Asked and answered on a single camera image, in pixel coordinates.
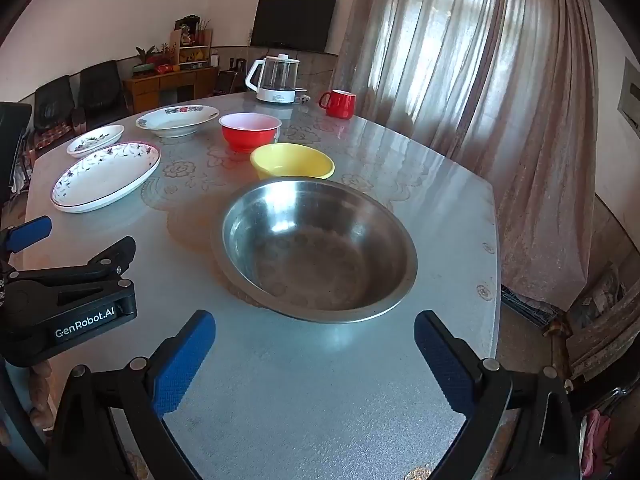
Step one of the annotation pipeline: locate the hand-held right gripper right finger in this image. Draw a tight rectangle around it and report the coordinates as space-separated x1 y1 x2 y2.
414 310 596 480

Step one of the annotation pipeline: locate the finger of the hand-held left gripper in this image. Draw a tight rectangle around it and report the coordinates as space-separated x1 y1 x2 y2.
50 236 137 281
0 215 53 256

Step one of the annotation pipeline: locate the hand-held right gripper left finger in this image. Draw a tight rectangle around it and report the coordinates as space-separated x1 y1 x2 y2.
47 309 217 480

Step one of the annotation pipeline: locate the large oval floral plate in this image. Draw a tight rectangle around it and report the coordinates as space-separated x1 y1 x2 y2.
49 142 162 214

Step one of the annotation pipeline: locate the small rose print plate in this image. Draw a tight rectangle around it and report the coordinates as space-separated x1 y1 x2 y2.
67 124 125 157

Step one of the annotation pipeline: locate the round bird print plate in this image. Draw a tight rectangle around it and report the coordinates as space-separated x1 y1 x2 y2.
135 105 220 139

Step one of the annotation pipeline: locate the stainless steel bowl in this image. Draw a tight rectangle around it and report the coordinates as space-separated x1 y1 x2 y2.
212 176 418 324

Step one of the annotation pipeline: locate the red plastic bowl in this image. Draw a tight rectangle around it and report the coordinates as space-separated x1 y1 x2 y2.
218 113 282 153

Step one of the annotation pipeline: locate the yellow plastic bowl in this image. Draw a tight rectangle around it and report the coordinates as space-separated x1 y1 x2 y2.
250 143 335 181

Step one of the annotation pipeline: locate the black armchair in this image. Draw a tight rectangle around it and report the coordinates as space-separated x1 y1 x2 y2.
0 101 34 201
77 60 134 119
31 75 77 135

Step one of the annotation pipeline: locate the beige lace curtain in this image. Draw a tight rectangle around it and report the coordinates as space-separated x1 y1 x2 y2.
565 260 640 381
332 0 601 311

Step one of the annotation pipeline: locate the pink cloth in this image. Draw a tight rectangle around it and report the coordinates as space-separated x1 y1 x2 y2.
582 409 612 478

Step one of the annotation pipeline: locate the wooden cabinet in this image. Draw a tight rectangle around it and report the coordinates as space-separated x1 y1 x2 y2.
122 66 218 115

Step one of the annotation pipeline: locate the potted green plant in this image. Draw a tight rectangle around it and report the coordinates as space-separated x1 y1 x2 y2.
132 45 161 79

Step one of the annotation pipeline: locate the wooden display shelf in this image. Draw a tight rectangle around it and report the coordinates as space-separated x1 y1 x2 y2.
169 16 214 69

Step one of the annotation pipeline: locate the white glass electric kettle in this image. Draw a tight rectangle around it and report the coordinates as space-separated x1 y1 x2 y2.
244 54 302 106

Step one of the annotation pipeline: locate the red mug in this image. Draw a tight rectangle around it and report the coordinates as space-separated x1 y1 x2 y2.
319 89 357 120

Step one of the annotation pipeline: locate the black flat television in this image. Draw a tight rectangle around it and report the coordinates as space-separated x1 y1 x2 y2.
250 0 338 54

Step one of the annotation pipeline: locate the wall electrical box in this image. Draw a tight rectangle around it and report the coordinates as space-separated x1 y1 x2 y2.
616 56 640 137

